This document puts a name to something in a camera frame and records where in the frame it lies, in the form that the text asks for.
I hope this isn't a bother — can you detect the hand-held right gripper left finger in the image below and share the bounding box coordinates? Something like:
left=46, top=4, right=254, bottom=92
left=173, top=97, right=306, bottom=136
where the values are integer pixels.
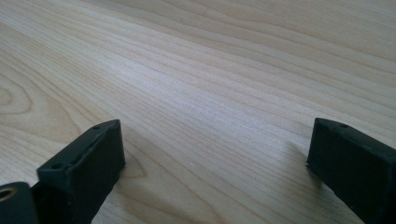
left=31, top=119, right=127, bottom=224

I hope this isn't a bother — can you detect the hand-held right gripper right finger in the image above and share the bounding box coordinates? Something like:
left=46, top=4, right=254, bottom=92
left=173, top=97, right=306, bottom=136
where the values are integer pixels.
left=306, top=117, right=396, bottom=224

